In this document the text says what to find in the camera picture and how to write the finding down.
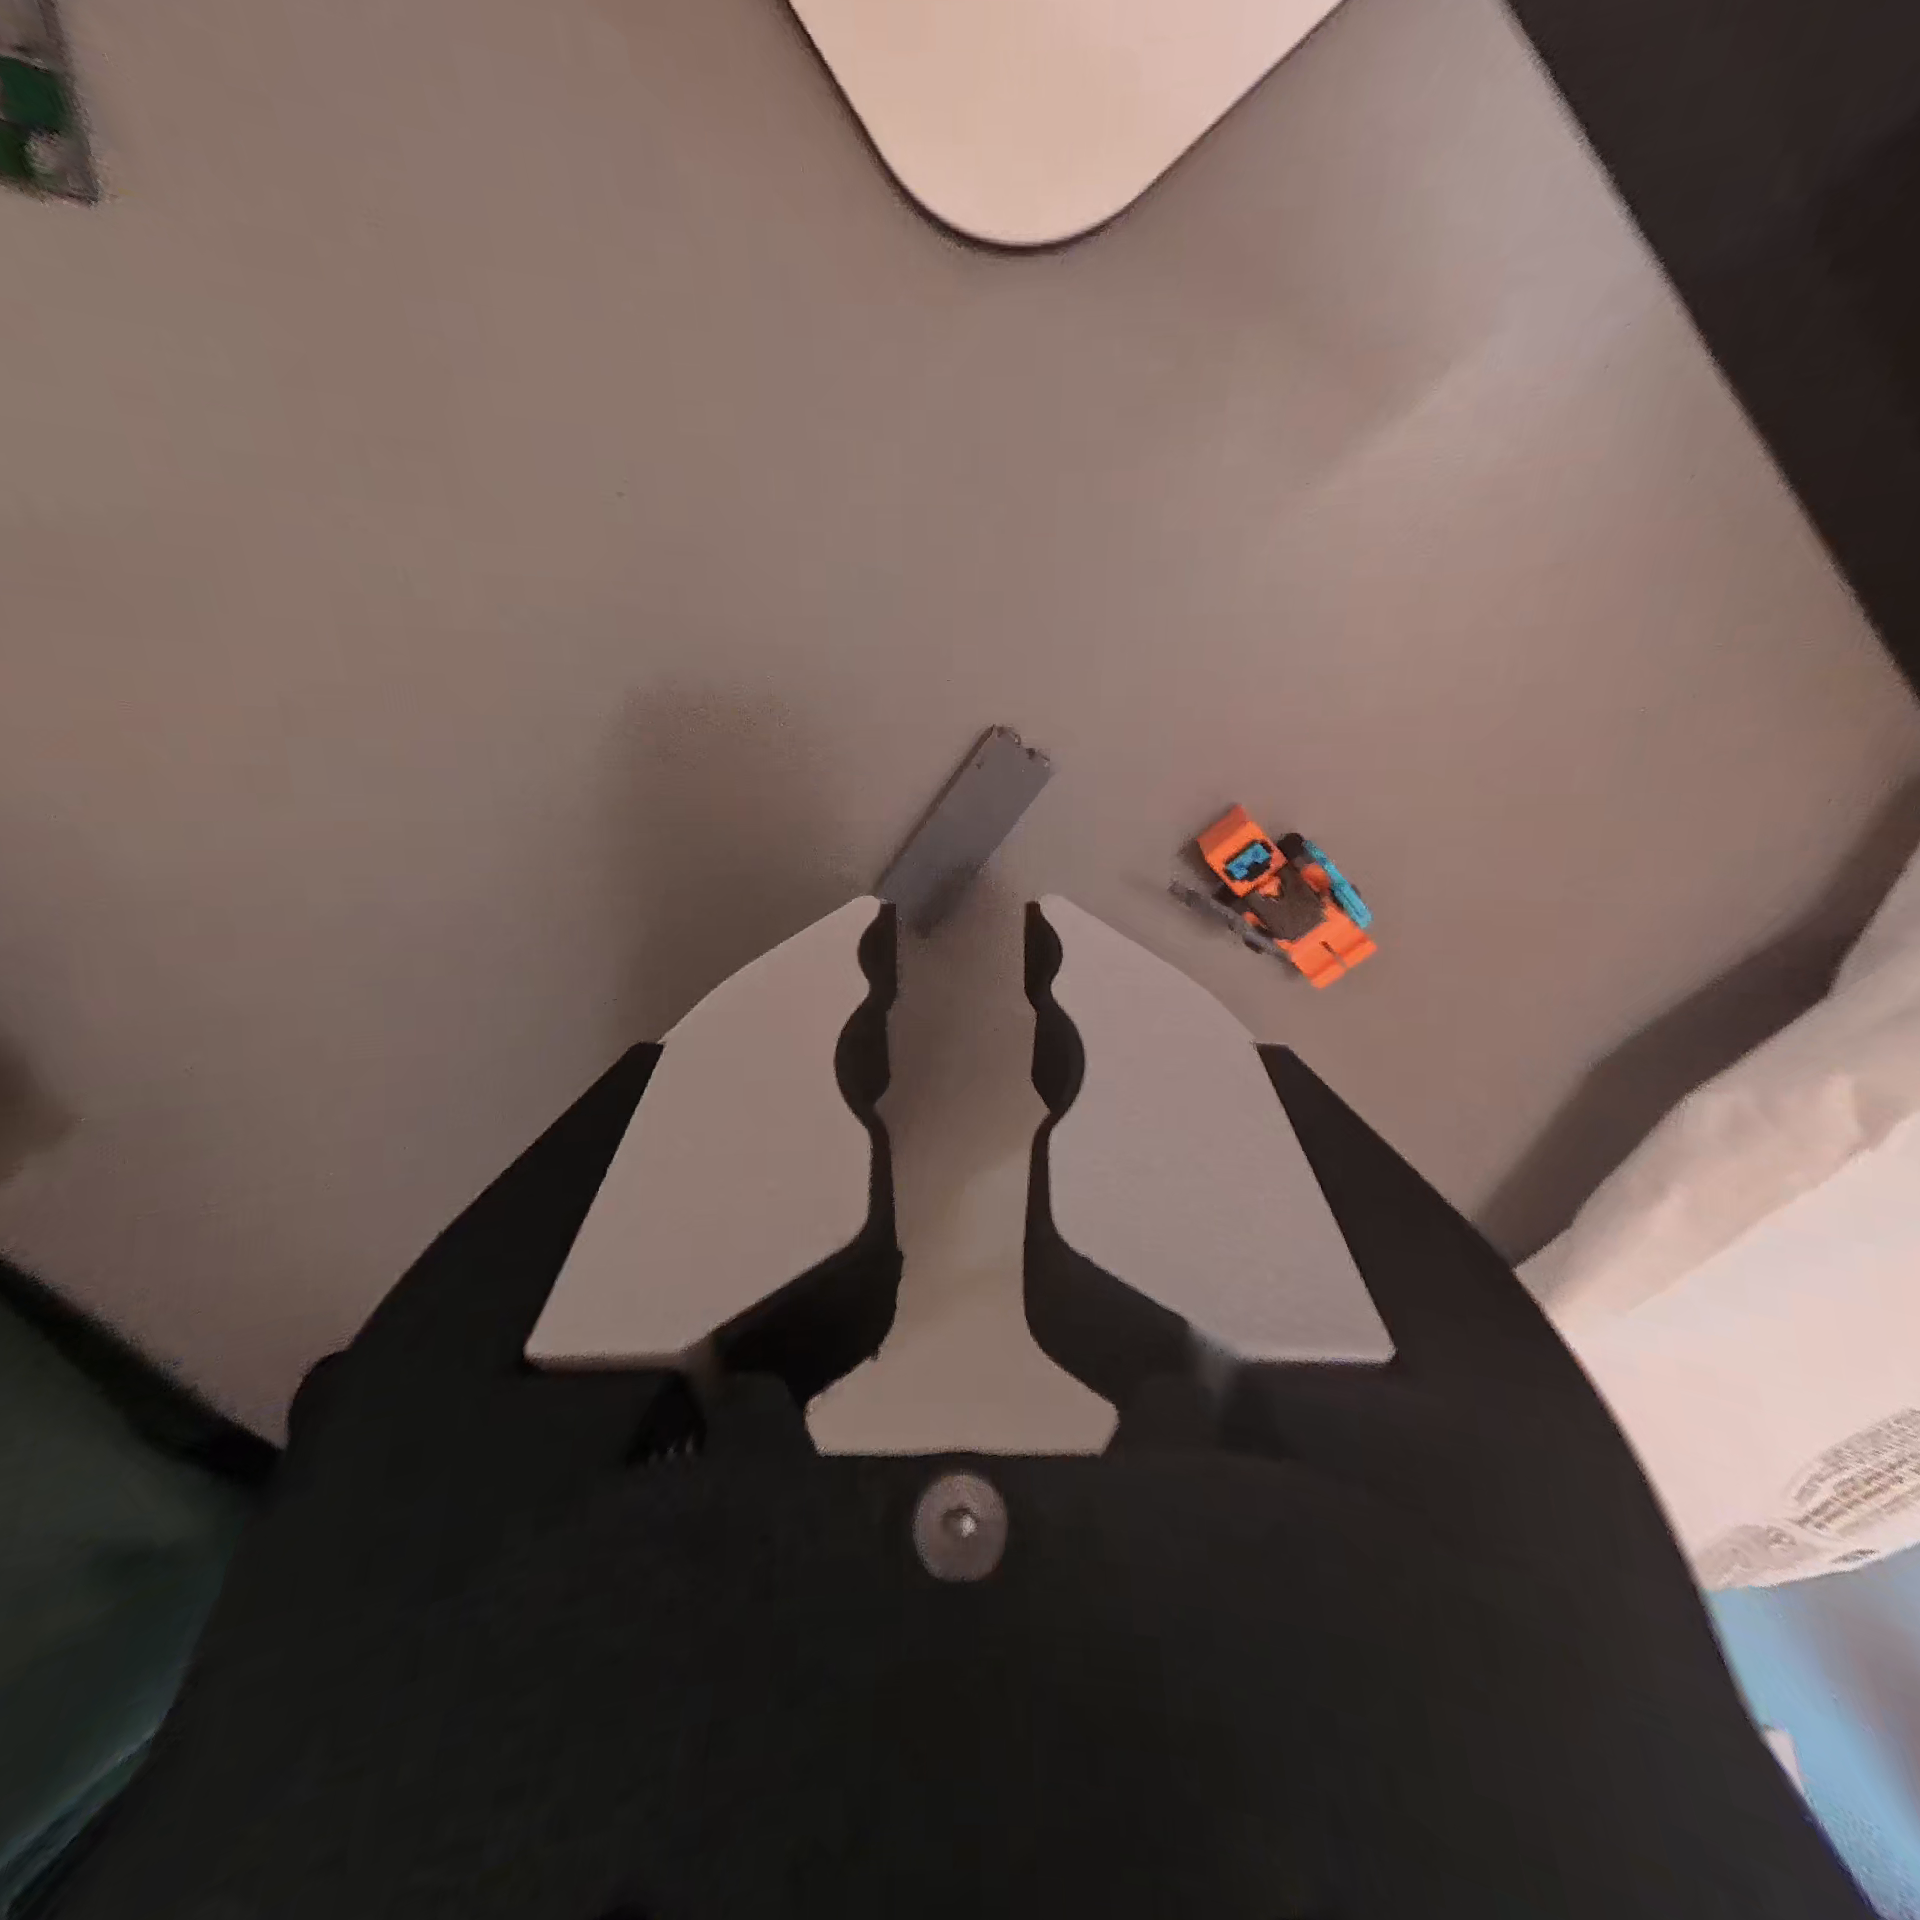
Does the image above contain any grey desk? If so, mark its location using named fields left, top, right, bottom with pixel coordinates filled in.
left=0, top=0, right=1920, bottom=1443

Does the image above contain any long grey toy brick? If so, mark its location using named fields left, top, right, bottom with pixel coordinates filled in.
left=875, top=726, right=1054, bottom=938

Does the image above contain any white plastic bag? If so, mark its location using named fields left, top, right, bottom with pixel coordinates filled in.
left=1516, top=885, right=1920, bottom=1597

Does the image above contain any orange toy minifigure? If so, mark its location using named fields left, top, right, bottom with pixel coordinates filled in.
left=1170, top=802, right=1378, bottom=993

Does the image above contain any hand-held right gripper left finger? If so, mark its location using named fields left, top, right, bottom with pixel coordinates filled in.
left=522, top=891, right=902, bottom=1408

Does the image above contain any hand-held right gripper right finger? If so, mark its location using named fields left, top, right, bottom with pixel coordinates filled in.
left=1025, top=891, right=1402, bottom=1408

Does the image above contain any grey studded baseplate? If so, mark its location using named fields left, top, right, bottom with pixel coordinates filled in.
left=0, top=0, right=105, bottom=208

